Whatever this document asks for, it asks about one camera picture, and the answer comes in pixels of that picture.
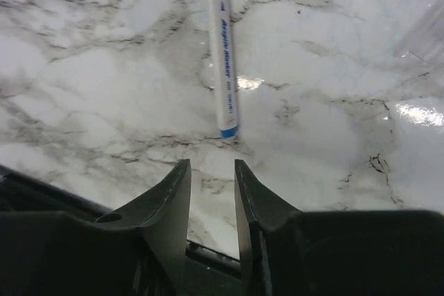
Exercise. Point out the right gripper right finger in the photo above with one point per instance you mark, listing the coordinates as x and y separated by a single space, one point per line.
285 251

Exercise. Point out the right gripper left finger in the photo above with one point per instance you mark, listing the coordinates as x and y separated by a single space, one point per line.
121 240

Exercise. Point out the white marker pen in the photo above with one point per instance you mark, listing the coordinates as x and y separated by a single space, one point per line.
222 60

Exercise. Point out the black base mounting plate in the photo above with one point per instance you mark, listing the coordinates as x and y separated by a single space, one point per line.
104 206

